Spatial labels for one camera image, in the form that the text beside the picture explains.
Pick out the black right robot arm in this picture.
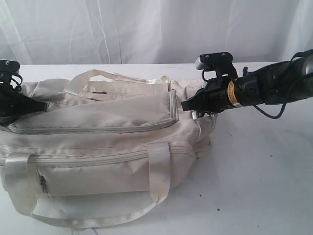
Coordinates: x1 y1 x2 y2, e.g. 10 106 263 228
182 49 313 119

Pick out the cream fabric duffel bag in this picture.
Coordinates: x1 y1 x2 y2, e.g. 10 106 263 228
0 70 217 229

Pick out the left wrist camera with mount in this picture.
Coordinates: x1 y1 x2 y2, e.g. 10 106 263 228
0 59 21 83

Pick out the black right camera cable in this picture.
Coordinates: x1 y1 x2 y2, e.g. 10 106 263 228
201 53 309 120

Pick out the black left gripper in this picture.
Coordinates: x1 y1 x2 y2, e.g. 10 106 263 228
0 73 48 120

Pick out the white curtain backdrop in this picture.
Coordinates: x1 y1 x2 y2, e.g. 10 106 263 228
0 0 313 64

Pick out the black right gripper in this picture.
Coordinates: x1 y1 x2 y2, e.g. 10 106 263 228
181 79 232 113

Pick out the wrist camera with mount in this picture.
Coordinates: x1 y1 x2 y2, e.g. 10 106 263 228
0 59 21 83
195 52 238 82

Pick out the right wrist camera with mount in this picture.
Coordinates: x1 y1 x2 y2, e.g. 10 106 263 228
195 52 238 82

